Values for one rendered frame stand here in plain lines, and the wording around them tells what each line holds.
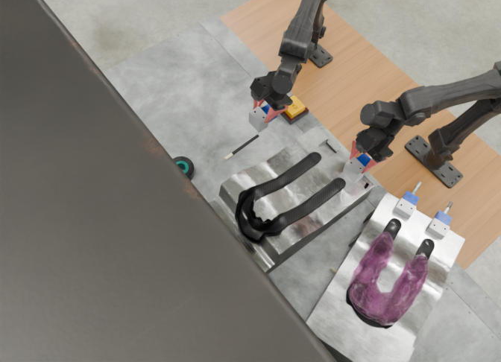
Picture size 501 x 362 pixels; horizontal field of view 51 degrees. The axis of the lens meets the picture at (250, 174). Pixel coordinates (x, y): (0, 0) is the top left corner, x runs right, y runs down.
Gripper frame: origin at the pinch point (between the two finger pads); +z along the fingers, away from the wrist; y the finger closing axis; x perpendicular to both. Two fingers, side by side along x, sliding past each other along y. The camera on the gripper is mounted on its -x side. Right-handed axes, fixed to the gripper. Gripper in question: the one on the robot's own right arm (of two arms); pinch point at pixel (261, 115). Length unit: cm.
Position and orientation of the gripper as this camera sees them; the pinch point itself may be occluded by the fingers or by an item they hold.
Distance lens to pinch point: 156.1
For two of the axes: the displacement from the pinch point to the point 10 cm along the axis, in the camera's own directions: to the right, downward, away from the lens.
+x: 6.5, -2.5, 7.2
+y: 6.3, 7.1, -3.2
